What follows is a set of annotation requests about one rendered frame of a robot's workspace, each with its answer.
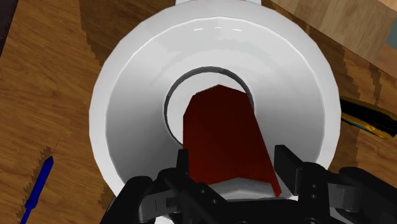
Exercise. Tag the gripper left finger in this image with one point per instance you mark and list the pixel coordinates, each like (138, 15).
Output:
(173, 192)

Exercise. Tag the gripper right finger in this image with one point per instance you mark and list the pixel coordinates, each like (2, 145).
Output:
(313, 183)

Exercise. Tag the dark red block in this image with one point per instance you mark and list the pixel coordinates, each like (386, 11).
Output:
(226, 139)

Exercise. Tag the black and yellow object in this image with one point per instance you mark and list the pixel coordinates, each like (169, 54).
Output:
(366, 116)

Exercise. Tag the white bowl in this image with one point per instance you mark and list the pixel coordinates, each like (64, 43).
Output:
(139, 102)

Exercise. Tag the blue pen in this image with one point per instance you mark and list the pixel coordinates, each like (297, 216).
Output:
(38, 186)

